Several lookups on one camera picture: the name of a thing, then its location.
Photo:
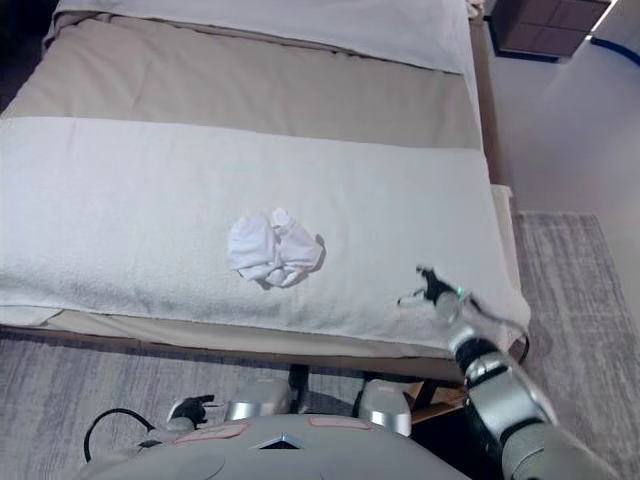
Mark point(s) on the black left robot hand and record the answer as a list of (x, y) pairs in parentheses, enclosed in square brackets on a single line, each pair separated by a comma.
[(192, 407)]

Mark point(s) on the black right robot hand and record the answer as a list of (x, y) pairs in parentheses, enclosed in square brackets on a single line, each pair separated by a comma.
[(436, 289)]

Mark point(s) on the white garment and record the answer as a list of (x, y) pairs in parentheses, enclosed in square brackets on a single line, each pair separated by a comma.
[(275, 250)]

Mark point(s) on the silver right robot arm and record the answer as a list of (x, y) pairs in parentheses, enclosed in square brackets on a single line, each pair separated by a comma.
[(505, 400)]

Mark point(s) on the wooden laundry basket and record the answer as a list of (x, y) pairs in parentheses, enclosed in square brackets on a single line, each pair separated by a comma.
[(440, 400)]

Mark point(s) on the bed with white blanket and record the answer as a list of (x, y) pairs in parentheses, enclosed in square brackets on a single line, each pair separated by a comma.
[(492, 100)]

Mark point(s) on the white terry bed throw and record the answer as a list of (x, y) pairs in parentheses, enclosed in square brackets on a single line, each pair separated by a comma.
[(150, 210)]

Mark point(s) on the silver left robot leg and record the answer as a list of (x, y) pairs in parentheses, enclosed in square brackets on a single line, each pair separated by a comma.
[(262, 397)]

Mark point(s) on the silver robot leg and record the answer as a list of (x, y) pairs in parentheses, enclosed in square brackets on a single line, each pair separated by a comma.
[(385, 405), (262, 397)]

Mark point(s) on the silver robot torso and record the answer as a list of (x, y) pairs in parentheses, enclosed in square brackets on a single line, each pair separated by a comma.
[(300, 457)]

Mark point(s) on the silver right robot leg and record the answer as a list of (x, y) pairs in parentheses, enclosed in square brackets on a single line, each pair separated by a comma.
[(385, 405)]

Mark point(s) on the grey striped rug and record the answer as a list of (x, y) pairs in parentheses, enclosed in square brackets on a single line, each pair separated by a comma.
[(575, 300)]

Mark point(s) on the brown wooden nightstand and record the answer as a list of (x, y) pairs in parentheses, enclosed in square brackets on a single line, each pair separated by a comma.
[(545, 27)]

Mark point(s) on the cream crumpled cloth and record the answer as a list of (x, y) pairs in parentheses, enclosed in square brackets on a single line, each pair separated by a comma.
[(474, 7)]

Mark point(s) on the beige duvet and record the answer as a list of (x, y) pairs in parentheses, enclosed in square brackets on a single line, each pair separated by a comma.
[(225, 85)]

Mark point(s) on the dark curved floor strip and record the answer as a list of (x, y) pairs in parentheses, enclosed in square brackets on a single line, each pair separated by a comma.
[(617, 46)]

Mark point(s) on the white folded top sheet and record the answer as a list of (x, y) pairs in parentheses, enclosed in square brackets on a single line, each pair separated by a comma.
[(275, 25)]

